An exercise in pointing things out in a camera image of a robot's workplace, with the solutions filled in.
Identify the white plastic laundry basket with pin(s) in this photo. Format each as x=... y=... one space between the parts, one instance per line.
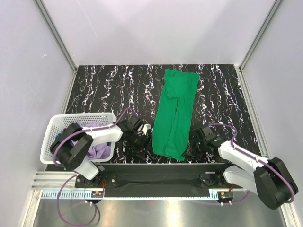
x=59 y=122

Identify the aluminium frame post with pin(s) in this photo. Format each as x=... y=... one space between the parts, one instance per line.
x=265 y=25
x=52 y=28

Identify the left orange connector box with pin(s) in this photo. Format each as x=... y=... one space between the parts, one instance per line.
x=97 y=194

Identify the right orange connector box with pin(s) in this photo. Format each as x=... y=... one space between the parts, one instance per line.
x=226 y=195

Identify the orange connector box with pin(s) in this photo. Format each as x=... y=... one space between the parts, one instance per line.
x=226 y=195
x=97 y=194

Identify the white slotted cable duct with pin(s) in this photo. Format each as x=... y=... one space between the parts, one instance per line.
x=86 y=195

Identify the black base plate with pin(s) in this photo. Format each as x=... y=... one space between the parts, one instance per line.
x=151 y=181

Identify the lilac t shirt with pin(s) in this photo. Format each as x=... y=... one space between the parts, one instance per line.
x=99 y=151

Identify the right aluminium frame post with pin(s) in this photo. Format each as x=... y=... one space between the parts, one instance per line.
x=265 y=25

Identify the left aluminium frame post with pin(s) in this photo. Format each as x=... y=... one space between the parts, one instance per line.
x=52 y=28

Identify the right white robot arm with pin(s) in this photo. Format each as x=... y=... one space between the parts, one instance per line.
x=269 y=179

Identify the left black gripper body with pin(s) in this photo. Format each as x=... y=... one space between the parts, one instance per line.
x=138 y=141

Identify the green t shirt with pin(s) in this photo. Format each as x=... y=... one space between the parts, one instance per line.
x=172 y=124

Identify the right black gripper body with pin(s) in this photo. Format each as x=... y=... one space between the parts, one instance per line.
x=197 y=148

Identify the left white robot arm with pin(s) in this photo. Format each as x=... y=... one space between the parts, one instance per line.
x=70 y=149

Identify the dark blue t shirt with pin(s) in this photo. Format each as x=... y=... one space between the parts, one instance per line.
x=55 y=143

